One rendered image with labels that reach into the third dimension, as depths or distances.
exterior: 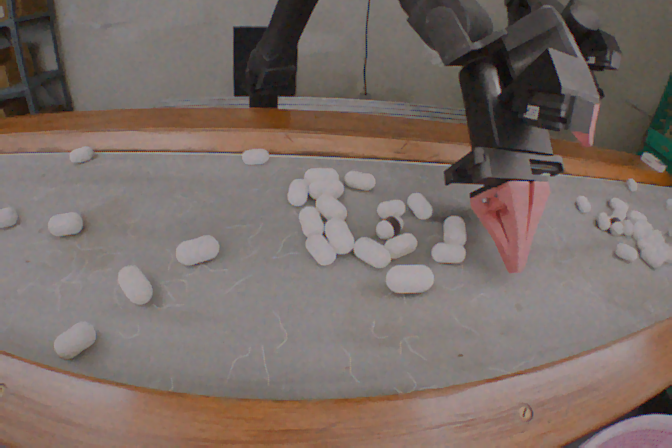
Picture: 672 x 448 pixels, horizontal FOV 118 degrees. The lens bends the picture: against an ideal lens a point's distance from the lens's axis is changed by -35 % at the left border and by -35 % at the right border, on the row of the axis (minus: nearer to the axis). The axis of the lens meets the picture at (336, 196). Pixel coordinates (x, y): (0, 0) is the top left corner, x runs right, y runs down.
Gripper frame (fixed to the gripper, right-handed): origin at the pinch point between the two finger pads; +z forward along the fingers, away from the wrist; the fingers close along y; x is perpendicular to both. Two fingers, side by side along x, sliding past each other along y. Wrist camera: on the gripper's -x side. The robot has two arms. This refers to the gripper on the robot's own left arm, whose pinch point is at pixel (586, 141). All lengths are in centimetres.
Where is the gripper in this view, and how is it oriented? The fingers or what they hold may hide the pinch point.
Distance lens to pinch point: 56.4
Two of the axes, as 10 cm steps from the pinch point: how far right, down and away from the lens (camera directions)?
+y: 9.9, 0.3, 1.3
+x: -1.3, 2.5, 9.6
